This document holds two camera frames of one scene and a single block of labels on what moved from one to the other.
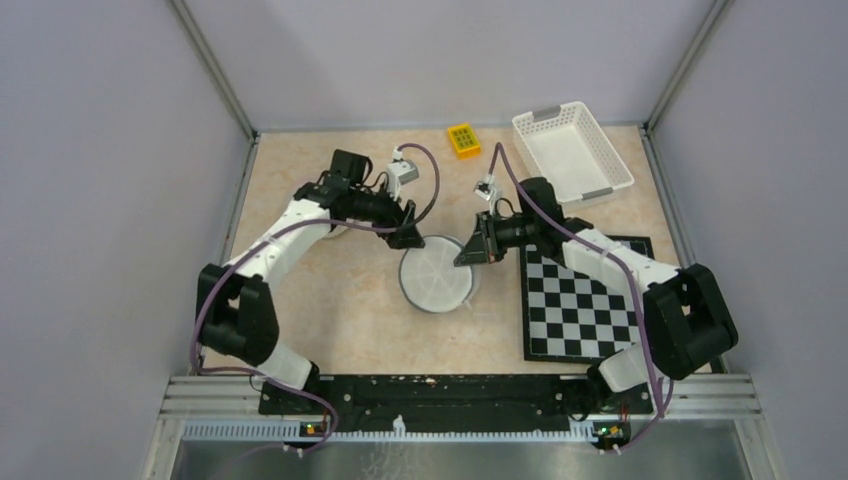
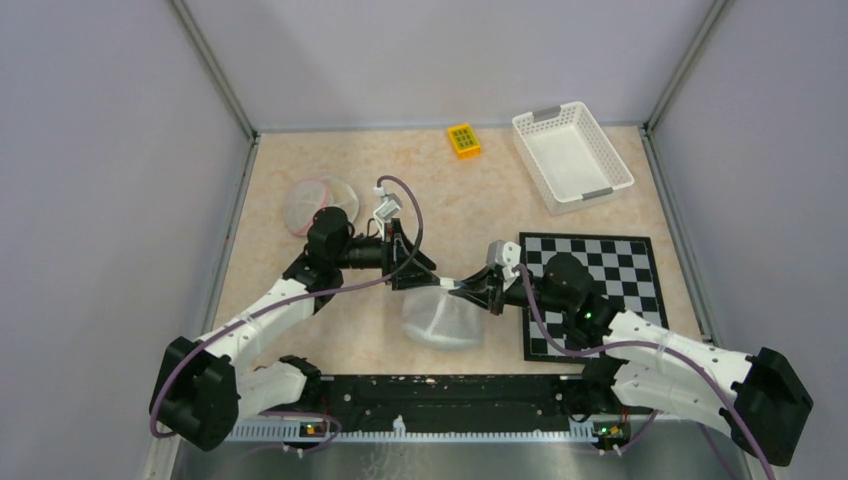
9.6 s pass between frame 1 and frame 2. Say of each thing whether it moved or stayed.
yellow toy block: stayed
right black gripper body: moved
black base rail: stayed
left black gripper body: moved
